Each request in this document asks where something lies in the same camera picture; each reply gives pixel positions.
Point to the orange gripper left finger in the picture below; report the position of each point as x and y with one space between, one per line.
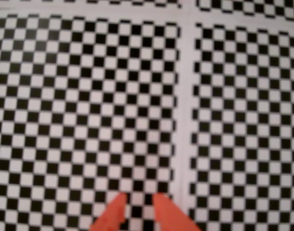
110 216

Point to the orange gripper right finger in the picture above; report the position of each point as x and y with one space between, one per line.
171 216

